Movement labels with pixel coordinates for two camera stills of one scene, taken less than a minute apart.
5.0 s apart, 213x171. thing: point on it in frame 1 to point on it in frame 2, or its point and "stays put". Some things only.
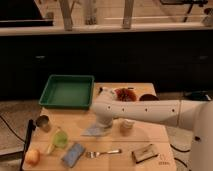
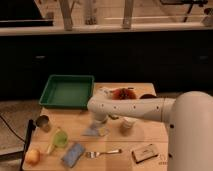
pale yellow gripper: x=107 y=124 to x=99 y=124
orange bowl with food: x=124 y=94 stays put
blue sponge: x=72 y=155 stays put
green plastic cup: x=60 y=138 stays put
